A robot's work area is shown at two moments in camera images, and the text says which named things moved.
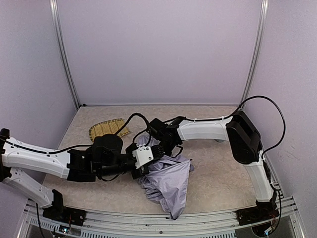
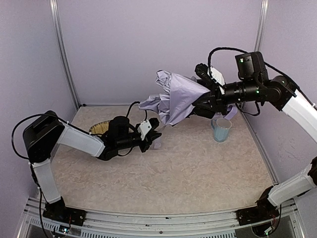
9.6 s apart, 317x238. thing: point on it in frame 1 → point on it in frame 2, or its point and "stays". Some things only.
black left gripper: [136, 172] → [144, 143]
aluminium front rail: [31, 224] stays
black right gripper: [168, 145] → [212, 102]
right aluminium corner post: [258, 49] stays
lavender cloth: [167, 181] → [176, 93]
